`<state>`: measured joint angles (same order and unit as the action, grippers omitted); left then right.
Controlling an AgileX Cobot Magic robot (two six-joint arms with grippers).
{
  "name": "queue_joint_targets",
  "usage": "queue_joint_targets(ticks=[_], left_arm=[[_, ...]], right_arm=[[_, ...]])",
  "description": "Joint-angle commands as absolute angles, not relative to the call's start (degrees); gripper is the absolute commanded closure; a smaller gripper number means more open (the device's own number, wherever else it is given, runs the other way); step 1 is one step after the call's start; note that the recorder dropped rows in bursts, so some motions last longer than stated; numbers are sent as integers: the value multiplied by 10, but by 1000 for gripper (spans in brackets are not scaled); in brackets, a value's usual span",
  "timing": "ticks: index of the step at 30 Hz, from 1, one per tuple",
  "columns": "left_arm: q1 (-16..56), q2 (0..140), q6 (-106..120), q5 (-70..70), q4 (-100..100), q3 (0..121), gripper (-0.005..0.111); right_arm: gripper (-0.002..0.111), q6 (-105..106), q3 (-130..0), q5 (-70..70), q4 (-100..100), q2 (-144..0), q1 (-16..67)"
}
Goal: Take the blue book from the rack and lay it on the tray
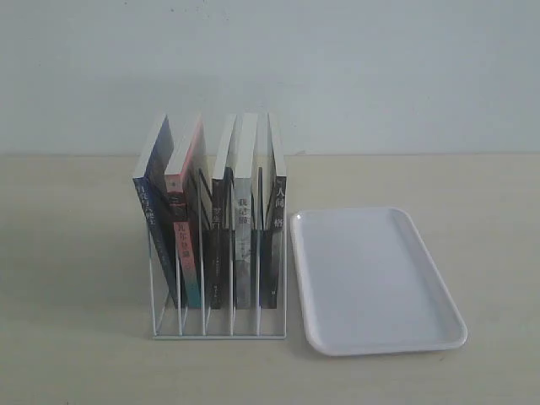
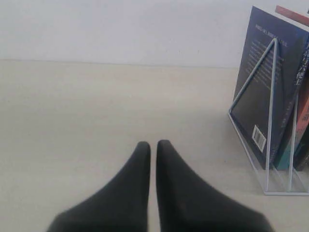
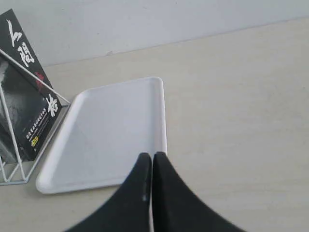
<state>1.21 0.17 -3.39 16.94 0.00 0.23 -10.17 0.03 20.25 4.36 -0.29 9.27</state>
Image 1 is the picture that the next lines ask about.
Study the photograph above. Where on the black book white characters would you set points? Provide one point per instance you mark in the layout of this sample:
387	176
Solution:
273	235

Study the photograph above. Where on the pink red book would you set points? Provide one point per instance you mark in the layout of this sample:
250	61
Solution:
187	162

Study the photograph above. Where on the dark blue book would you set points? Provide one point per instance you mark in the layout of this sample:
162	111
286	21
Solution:
149	182

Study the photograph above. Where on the grey white book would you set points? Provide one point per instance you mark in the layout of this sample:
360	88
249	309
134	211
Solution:
244	177

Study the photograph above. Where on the dark brown book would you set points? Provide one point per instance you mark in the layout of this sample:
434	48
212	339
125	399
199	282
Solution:
220	182

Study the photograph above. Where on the white plastic tray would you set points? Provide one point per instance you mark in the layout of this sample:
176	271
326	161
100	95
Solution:
368	284

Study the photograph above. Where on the white wire book rack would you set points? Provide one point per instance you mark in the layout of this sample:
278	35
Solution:
180	322

